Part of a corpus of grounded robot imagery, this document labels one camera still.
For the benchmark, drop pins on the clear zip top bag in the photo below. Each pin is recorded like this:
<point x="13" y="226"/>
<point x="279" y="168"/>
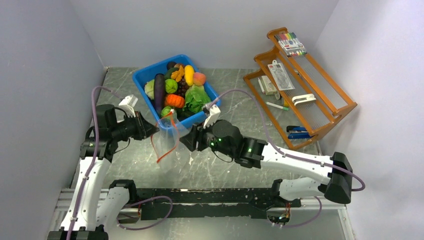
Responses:
<point x="166" y="141"/>

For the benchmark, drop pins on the orange toy pumpkin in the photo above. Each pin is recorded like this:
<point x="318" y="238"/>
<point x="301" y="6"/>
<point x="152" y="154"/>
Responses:
<point x="175" y="101"/>

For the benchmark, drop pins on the yellow toy mango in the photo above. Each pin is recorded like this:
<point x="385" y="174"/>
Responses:
<point x="189" y="74"/>

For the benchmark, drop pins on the white stapler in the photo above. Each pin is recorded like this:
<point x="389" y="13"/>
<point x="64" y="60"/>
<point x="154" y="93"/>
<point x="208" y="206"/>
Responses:
<point x="303" y="99"/>

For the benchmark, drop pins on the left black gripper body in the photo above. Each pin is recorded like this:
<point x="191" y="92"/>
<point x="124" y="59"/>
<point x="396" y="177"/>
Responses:
<point x="132" y="127"/>

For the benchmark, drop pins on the red toy peach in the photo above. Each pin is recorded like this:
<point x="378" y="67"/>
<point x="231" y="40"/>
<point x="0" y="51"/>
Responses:
<point x="199" y="79"/>

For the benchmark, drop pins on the green capped marker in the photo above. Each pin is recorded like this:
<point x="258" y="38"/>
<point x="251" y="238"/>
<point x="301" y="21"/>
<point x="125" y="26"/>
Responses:
<point x="284" y="108"/>

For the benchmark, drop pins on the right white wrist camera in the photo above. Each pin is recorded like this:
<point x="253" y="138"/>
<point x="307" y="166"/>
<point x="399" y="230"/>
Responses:
<point x="212" y="113"/>

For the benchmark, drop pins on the green toy lettuce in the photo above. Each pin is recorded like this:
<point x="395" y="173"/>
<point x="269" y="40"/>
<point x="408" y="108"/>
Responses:
<point x="195" y="99"/>

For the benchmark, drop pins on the purple toy eggplant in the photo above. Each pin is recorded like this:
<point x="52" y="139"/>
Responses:
<point x="159" y="92"/>

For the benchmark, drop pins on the white box on shelf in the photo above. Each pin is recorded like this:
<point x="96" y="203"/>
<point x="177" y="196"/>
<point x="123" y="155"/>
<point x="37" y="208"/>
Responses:
<point x="267" y="87"/>

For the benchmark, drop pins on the packaged item on shelf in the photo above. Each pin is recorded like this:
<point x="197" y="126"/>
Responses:
<point x="280" y="76"/>

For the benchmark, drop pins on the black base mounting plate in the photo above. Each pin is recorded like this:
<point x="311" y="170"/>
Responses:
<point x="162" y="206"/>

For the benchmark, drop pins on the coloured marker pen pack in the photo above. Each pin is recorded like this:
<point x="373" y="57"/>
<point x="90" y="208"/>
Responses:
<point x="290" y="44"/>

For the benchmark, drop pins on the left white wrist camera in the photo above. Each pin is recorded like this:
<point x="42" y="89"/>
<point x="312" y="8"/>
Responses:
<point x="127" y="104"/>

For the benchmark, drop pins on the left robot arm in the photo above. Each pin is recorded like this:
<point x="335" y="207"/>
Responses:
<point x="86" y="218"/>

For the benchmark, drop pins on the green toy ball vegetable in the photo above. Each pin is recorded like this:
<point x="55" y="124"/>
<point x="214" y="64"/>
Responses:
<point x="171" y="86"/>

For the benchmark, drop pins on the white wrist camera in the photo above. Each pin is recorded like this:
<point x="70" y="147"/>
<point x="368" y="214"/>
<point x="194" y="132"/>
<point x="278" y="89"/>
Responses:
<point x="127" y="104"/>
<point x="212" y="113"/>

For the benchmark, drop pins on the wooden rack shelf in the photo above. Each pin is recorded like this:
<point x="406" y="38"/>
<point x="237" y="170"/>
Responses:
<point x="308" y="77"/>

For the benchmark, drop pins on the dark toy grapes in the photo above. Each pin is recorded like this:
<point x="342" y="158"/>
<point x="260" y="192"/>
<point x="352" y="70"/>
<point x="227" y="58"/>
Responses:
<point x="182" y="88"/>

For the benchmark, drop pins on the blue stapler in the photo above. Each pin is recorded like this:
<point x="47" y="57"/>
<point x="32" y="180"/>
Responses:
<point x="297" y="132"/>

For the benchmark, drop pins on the green toy cabbage front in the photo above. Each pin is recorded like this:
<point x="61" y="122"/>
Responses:
<point x="167" y="110"/>

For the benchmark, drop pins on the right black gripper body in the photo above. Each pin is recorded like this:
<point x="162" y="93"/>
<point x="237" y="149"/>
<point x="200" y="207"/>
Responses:
<point x="206" y="138"/>

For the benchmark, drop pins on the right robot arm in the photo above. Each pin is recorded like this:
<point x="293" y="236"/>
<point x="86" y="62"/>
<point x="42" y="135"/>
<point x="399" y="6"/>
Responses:
<point x="321" y="175"/>

